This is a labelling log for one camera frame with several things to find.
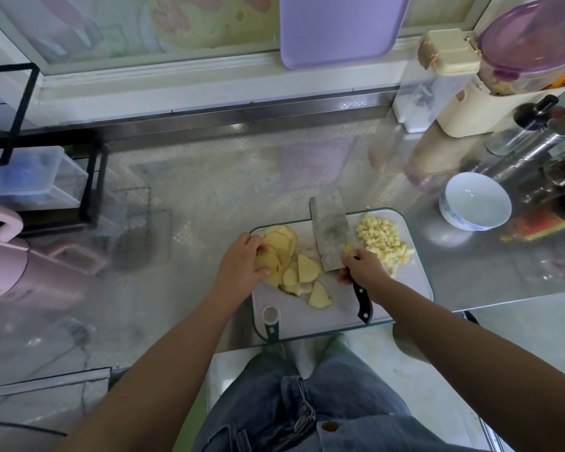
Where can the person's right hand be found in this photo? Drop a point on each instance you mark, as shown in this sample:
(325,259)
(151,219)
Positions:
(369,270)

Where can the person's left hand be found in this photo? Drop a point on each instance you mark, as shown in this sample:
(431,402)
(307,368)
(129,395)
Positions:
(240,270)

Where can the pile of diced potato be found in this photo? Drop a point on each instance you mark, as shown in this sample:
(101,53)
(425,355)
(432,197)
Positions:
(384,242)

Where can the pile of yellow potato slices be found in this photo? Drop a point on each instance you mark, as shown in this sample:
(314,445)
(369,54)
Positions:
(292,268)

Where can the steel cleaver knife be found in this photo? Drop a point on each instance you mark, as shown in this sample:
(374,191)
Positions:
(330,230)

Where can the white bowl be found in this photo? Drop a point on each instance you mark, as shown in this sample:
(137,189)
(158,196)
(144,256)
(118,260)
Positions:
(476,200)

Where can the person's right forearm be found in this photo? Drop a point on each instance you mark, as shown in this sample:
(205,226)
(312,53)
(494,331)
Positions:
(480,367)

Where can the person's left forearm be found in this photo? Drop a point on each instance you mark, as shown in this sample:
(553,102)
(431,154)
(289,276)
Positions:
(146,381)

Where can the person's white left shoe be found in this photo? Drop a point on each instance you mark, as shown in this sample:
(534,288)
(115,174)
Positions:
(278,345)

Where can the person's blue jeans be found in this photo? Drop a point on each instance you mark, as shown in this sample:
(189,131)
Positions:
(282,409)

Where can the white cutting board green rim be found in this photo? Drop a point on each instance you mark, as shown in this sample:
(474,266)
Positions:
(405,296)

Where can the green mat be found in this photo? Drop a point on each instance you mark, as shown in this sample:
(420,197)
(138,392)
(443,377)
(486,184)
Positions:
(190,419)

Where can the black metal rack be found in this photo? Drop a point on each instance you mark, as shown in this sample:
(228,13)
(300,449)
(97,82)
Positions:
(89,179)

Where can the cream plastic canister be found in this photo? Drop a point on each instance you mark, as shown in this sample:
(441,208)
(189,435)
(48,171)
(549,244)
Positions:
(476,115)

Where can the clear container cream lid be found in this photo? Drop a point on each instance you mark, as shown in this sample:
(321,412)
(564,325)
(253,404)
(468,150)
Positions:
(431,84)

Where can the steel shaker brown cap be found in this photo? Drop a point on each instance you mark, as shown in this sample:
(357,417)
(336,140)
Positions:
(532,150)

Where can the glass bottle black cap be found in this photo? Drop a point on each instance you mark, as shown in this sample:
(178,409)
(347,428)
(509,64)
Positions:
(520,127)

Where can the glass jar red lid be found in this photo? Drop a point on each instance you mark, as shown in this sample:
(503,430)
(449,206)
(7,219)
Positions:
(563,174)

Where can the clear plastic storage box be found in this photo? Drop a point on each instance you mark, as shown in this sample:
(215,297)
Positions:
(28,179)

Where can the steel bin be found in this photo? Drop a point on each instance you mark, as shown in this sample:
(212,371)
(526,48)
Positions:
(38,405)

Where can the purple plastic cutting board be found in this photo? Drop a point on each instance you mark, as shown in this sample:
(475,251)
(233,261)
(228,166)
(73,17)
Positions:
(344,28)

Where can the purple lid food container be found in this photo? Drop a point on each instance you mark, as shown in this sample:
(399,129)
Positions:
(537,47)

